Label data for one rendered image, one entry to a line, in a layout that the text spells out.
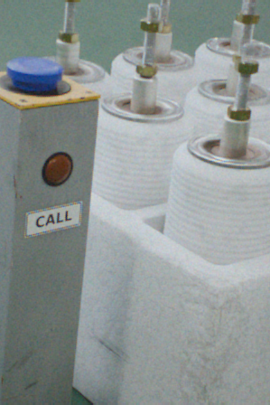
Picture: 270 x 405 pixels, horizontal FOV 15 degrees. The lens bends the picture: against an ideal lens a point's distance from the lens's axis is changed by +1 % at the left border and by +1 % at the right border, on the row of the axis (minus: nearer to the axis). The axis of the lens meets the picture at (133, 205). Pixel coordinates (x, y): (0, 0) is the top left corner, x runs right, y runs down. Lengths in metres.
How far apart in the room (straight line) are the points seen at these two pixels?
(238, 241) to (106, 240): 0.12
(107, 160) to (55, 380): 0.20
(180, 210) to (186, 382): 0.14
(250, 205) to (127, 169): 0.13
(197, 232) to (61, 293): 0.12
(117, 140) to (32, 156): 0.18
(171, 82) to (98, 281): 0.25
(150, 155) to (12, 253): 0.20
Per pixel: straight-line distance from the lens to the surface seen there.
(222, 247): 0.85
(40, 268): 0.79
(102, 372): 0.94
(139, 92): 0.93
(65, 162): 0.76
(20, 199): 0.75
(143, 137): 0.91
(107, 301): 0.91
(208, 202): 0.83
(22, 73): 0.75
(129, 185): 0.92
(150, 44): 0.93
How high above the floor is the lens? 0.54
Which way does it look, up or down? 23 degrees down
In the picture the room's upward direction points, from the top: 6 degrees clockwise
